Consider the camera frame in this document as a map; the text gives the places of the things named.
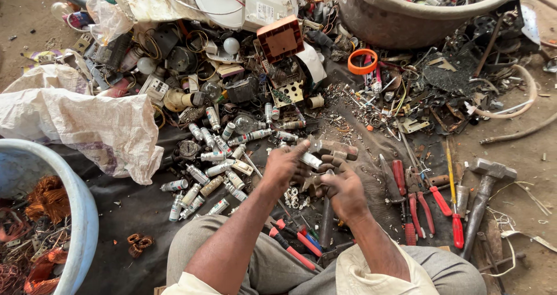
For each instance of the clear plastic bag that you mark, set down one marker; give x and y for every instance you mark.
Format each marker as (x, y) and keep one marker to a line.
(108, 19)

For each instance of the black metal punch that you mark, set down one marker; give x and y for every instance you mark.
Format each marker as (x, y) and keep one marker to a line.
(326, 225)

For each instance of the person's grey trousers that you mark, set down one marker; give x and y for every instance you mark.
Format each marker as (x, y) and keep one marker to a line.
(269, 264)

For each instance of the rusty metal block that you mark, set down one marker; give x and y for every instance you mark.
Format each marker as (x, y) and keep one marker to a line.
(337, 149)

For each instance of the heap of scrap electronics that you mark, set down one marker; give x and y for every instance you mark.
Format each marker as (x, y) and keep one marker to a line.
(243, 68)

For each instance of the dark metal chisel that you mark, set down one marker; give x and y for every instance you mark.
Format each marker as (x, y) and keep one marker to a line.
(389, 179)

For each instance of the person's left hand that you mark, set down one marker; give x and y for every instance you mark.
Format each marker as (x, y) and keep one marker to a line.
(280, 168)

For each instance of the white round lamp plate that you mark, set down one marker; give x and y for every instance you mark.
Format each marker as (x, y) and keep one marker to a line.
(217, 3)

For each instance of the metal basin with scrap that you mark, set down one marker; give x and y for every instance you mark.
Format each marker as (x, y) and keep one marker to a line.
(391, 20)

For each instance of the group of silver cylinder capacitors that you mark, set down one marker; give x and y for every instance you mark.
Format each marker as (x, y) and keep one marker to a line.
(213, 155)

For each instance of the pile of white plastic rings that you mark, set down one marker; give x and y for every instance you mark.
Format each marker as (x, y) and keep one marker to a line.
(296, 198)

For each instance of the dark floor mat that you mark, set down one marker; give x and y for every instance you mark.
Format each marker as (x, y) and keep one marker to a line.
(139, 208)

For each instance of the blue and red screwdriver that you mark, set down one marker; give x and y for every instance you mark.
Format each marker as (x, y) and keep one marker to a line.
(310, 236)

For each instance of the white round bulb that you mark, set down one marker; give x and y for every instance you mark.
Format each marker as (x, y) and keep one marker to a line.
(146, 65)
(231, 46)

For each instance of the white woven sack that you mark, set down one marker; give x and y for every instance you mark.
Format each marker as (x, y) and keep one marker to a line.
(87, 112)

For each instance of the steel hammer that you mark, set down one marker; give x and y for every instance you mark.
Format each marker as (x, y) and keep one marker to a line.
(481, 201)

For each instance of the grey flat chisel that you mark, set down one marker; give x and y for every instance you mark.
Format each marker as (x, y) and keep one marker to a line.
(461, 197)

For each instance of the short red screwdriver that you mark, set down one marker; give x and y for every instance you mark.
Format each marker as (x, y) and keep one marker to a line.
(398, 177)

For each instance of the person's right hand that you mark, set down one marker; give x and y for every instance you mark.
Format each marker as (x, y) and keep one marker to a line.
(348, 195)

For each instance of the small silver capacitor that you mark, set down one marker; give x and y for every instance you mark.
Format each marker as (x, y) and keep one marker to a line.
(311, 160)

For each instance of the orange-brown plastic box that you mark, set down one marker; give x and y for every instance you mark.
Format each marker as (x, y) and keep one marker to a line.
(280, 39)

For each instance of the yellow-shaft red screwdriver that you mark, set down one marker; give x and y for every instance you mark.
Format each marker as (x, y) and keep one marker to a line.
(454, 208)

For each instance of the rusty toothed metal part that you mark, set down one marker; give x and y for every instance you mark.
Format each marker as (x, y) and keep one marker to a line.
(314, 186)

